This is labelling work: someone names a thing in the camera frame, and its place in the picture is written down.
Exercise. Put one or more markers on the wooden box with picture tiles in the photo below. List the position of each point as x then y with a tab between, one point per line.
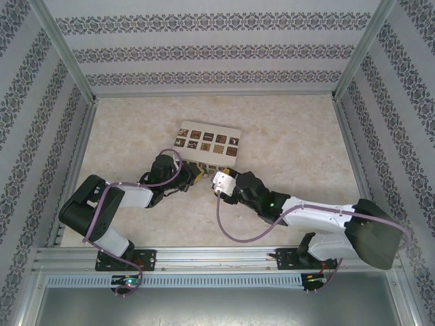
207	141

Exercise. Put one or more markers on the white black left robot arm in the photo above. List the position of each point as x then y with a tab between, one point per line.
102	207

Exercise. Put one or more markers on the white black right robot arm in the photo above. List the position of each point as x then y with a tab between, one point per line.
340	220

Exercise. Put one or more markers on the right controller board green light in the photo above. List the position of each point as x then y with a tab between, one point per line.
314	277

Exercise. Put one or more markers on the controller board green light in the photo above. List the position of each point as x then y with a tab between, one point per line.
127	281
314	277

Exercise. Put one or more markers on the left controller board green light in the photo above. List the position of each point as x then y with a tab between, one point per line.
127	281

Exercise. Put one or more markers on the grey metal sheet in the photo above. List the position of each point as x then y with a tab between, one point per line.
217	309

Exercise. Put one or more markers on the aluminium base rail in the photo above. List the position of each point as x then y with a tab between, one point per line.
214	258

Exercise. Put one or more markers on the aluminium frame post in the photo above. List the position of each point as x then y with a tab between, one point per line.
363	51
64	51

